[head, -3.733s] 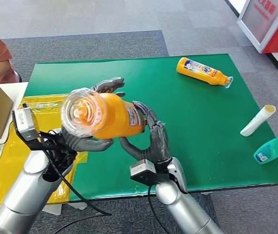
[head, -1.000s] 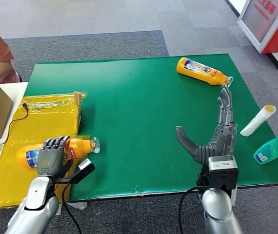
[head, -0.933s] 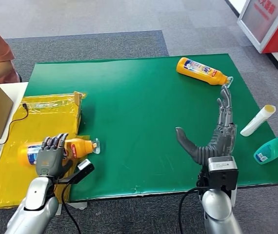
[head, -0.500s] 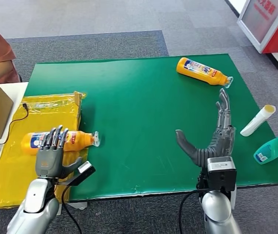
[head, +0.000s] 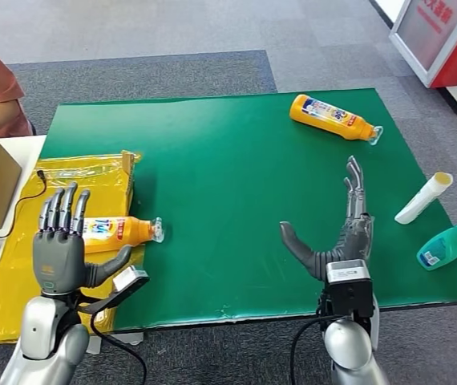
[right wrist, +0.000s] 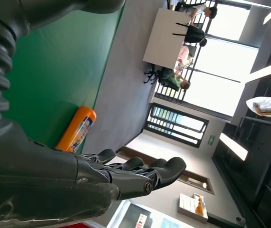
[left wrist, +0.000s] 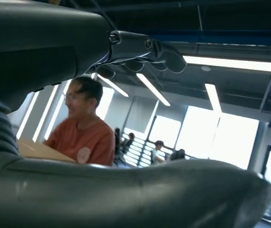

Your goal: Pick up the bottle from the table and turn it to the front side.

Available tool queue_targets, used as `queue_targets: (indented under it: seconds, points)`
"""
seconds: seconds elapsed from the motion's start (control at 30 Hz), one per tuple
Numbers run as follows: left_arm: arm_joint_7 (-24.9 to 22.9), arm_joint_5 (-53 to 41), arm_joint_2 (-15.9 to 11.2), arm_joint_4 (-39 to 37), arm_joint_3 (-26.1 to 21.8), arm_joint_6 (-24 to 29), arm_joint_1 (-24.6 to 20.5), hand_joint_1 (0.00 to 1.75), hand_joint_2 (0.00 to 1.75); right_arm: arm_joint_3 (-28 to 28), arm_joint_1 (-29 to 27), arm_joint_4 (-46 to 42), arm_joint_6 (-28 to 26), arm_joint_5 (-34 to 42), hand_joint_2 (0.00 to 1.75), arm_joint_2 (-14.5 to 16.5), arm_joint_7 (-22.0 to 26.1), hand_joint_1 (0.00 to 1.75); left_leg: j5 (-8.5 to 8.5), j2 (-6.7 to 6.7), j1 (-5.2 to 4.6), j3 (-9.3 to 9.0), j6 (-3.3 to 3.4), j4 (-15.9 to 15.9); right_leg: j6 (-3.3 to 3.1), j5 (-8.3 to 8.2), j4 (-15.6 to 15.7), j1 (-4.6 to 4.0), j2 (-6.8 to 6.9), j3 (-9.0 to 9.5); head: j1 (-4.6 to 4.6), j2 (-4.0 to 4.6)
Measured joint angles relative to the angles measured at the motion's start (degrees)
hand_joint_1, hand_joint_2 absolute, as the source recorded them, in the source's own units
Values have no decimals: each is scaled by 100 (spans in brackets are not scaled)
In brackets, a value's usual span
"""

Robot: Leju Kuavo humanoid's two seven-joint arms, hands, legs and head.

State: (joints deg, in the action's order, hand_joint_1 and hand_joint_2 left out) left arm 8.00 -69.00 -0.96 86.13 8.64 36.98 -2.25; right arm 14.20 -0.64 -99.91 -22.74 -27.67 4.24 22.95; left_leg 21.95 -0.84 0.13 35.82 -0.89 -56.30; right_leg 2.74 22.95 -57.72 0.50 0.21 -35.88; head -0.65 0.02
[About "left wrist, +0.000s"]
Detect ceiling light strip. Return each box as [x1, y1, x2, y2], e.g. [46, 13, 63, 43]
[183, 55, 271, 74]
[136, 72, 171, 107]
[91, 72, 129, 98]
[205, 83, 223, 114]

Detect brown cardboard box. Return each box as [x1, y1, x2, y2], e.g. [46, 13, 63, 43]
[17, 138, 76, 164]

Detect background person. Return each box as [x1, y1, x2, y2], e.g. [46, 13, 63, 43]
[169, 148, 186, 162]
[113, 127, 136, 167]
[149, 140, 167, 165]

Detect stair railing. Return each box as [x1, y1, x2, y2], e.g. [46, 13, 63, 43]
[122, 131, 191, 168]

